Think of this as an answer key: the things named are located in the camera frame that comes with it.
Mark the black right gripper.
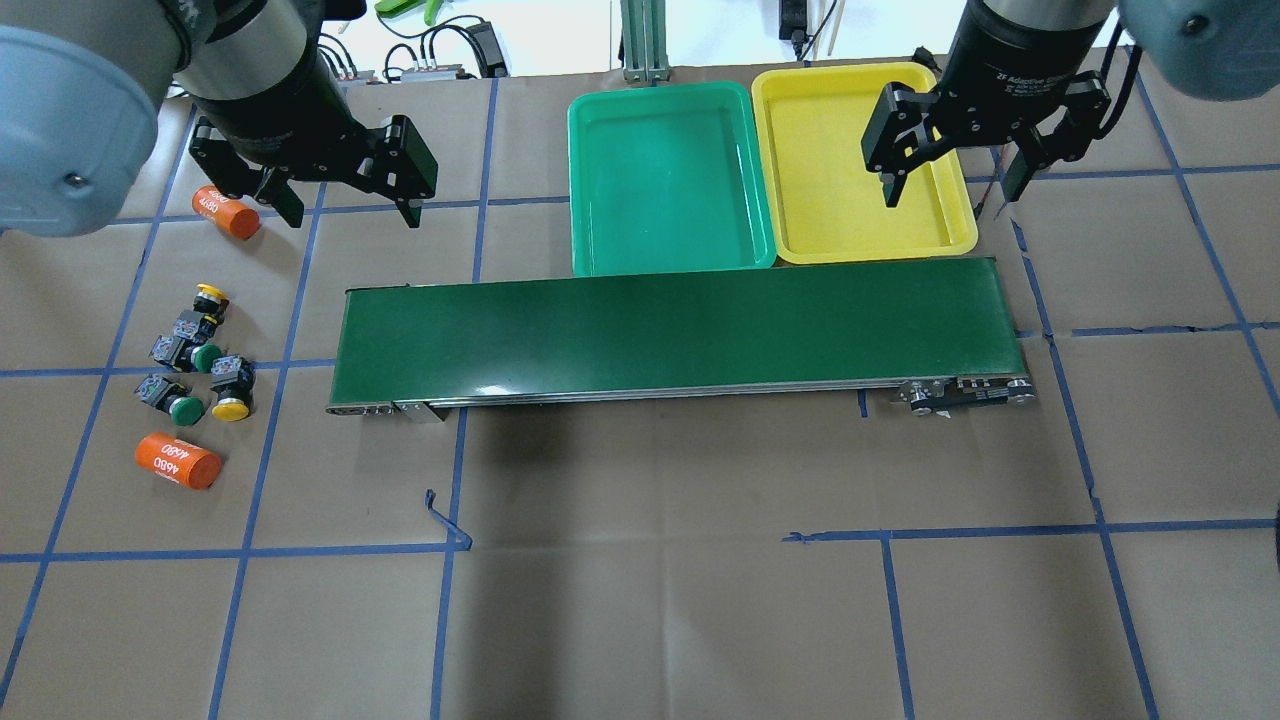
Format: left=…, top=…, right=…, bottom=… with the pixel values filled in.
left=861, top=20, right=1112, bottom=208

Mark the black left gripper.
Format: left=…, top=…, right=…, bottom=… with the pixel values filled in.
left=189, top=50, right=439, bottom=229

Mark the orange cylinder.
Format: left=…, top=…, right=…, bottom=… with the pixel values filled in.
left=134, top=432, right=223, bottom=489
left=191, top=184, right=261, bottom=241

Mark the yellow push button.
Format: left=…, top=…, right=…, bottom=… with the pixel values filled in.
left=210, top=354, right=255, bottom=421
left=172, top=283, right=230, bottom=345

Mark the green push button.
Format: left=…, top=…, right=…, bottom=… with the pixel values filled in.
left=148, top=334, right=224, bottom=374
left=134, top=374, right=206, bottom=427

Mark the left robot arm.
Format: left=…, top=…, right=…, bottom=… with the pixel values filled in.
left=1, top=1, right=438, bottom=237

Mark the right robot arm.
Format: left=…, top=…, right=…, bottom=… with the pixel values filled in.
left=861, top=1, right=1279, bottom=208

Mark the yellow plastic tray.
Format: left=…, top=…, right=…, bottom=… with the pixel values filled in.
left=750, top=61, right=978, bottom=265

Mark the green conveyor belt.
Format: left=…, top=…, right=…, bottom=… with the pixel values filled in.
left=326, top=258, right=1036, bottom=420

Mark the green reach grabber tool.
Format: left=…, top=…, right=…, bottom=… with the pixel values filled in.
left=372, top=0, right=453, bottom=27

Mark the black power adapter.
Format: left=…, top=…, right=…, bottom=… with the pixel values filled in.
left=466, top=20, right=509, bottom=78

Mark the green plastic tray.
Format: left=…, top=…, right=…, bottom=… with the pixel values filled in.
left=567, top=81, right=776, bottom=277

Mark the relay module with wires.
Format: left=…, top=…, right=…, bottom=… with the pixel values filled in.
left=383, top=64, right=475, bottom=83

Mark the aluminium frame post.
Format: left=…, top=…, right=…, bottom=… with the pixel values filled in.
left=620, top=0, right=671, bottom=85

